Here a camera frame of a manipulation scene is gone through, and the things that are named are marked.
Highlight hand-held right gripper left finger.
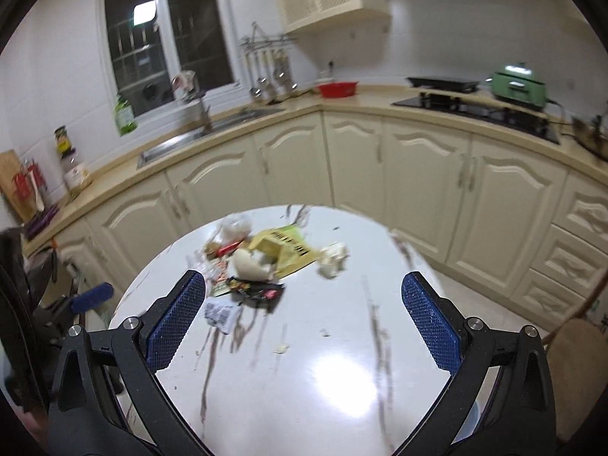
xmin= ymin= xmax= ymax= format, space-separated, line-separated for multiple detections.
xmin=47 ymin=270 xmax=210 ymax=456

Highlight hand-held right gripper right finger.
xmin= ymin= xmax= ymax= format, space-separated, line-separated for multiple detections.
xmin=394 ymin=271 xmax=556 ymax=456

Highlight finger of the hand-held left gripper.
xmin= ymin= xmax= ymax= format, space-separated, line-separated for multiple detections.
xmin=66 ymin=282 xmax=115 ymax=317

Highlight white printed wrapper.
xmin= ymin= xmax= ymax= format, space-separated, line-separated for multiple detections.
xmin=204 ymin=301 xmax=243 ymax=333

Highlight colourful snack wrapper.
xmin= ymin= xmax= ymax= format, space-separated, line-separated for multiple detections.
xmin=209 ymin=259 xmax=236 ymax=298

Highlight black snack wrapper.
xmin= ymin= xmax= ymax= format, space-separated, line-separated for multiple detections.
xmin=228 ymin=278 xmax=286 ymax=312

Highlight white paper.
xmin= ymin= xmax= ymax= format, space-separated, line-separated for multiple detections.
xmin=229 ymin=248 xmax=276 ymax=281

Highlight white tissue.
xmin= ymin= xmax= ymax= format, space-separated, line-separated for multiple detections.
xmin=317 ymin=242 xmax=351 ymax=279

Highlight yellow paper wrapper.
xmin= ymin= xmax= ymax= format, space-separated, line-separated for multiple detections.
xmin=248 ymin=235 xmax=320 ymax=280

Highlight purple board rack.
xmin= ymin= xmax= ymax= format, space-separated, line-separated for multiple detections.
xmin=24 ymin=204 xmax=62 ymax=241

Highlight clear plastic bag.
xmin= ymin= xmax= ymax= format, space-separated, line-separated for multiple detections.
xmin=216 ymin=216 xmax=252 ymax=243

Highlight clear plastic jar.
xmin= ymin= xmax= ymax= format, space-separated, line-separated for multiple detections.
xmin=63 ymin=152 xmax=93 ymax=195

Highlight red utensil holder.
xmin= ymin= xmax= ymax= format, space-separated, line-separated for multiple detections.
xmin=12 ymin=159 xmax=48 ymax=212

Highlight green snack wrapper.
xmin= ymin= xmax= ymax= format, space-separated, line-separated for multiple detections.
xmin=266 ymin=225 xmax=305 ymax=244

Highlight wooden cutting board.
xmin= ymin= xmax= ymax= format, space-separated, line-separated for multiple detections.
xmin=0 ymin=149 xmax=36 ymax=224

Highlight dark sauce jar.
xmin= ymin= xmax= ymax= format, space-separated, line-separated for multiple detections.
xmin=54 ymin=126 xmax=72 ymax=157

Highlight cream base cabinets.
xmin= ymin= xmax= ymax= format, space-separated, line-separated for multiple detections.
xmin=24 ymin=109 xmax=608 ymax=333

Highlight green dish soap bottle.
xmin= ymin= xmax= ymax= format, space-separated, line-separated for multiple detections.
xmin=112 ymin=92 xmax=138 ymax=136

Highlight stainless steel sink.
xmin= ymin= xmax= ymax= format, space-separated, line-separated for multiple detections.
xmin=138 ymin=104 xmax=286 ymax=169

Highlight steel kitchen faucet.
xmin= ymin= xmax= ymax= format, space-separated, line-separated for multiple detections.
xmin=171 ymin=71 xmax=212 ymax=136

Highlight black glass gas stove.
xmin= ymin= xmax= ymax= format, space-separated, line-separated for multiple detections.
xmin=392 ymin=92 xmax=561 ymax=146

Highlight red plastic basin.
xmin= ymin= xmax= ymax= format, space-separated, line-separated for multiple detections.
xmin=317 ymin=82 xmax=359 ymax=100

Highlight green electric cooking pot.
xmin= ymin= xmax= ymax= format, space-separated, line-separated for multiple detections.
xmin=489 ymin=63 xmax=549 ymax=108

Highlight dark kitchen window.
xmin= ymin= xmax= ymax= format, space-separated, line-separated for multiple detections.
xmin=102 ymin=0 xmax=236 ymax=119

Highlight metal utensil rack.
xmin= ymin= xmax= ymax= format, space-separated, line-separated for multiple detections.
xmin=240 ymin=21 xmax=300 ymax=53

